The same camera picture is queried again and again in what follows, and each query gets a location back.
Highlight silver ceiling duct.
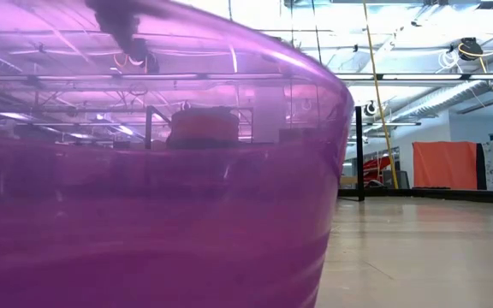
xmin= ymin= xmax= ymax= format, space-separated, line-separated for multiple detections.
xmin=383 ymin=50 xmax=493 ymax=125

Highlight yellow hanging cable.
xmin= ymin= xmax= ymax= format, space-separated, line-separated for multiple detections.
xmin=360 ymin=0 xmax=401 ymax=190

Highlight orange panel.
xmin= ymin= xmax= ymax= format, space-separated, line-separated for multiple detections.
xmin=412 ymin=140 xmax=478 ymax=191

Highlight purple translucent bowl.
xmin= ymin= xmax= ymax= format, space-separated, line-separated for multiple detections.
xmin=0 ymin=0 xmax=355 ymax=308

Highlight black metal table frame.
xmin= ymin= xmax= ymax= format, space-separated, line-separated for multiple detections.
xmin=338 ymin=187 xmax=493 ymax=206

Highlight red object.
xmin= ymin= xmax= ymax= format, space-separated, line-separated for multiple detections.
xmin=362 ymin=156 xmax=392 ymax=184

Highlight long ceiling light bar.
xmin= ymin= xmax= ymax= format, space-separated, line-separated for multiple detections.
xmin=334 ymin=72 xmax=493 ymax=82

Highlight coral red matte bowl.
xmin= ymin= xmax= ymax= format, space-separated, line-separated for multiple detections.
xmin=169 ymin=106 xmax=241 ymax=140

